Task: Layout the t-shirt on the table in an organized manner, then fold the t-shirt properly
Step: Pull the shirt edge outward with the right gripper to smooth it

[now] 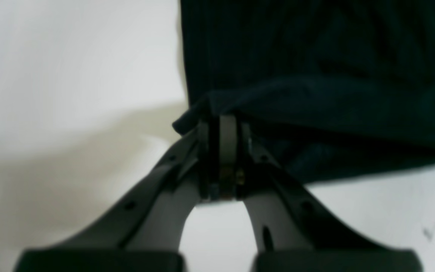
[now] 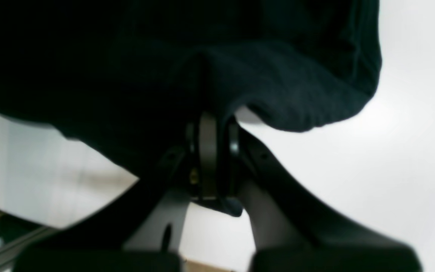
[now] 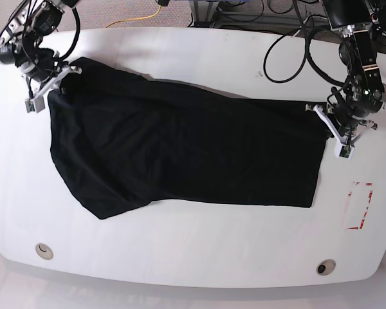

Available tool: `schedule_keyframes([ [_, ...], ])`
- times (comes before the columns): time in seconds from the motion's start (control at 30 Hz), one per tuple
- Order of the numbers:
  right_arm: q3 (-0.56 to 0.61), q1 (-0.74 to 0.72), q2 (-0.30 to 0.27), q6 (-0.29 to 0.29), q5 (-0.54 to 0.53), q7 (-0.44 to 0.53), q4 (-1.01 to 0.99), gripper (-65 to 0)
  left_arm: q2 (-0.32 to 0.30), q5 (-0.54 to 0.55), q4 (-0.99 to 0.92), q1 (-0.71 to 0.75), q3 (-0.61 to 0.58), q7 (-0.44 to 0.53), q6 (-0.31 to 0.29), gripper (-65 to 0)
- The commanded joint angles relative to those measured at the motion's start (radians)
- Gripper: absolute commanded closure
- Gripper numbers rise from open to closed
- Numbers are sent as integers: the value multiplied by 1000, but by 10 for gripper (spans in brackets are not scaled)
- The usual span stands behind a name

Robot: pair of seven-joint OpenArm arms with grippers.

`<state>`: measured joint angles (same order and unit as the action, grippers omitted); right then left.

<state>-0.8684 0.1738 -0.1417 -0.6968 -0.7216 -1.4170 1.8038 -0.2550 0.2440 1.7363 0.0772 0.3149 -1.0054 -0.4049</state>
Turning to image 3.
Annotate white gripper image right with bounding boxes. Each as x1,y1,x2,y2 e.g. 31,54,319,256
306,103,378,159

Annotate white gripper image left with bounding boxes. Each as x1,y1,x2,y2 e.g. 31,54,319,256
21,61,82,113

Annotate black t-shirt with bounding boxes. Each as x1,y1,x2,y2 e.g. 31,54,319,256
48,57,329,220

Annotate red tape rectangle marking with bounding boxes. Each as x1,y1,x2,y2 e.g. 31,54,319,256
344,182,374,230

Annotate black cable image left arm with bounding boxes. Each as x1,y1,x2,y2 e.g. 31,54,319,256
19,0,82,65

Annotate black cable image arm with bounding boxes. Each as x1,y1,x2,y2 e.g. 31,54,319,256
262,1,343,87
19,0,82,65

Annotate black cable image right arm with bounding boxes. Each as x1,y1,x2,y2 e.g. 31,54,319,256
262,1,343,87

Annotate right table cable grommet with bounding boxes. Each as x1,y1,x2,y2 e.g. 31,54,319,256
316,259,336,276

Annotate table cable grommet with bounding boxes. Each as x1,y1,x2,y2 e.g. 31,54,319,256
316,259,336,276
35,243,54,261

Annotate left table cable grommet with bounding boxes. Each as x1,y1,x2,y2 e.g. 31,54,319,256
35,243,54,261

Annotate yellow cable on floor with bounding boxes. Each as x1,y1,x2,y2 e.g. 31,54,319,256
106,5,161,29

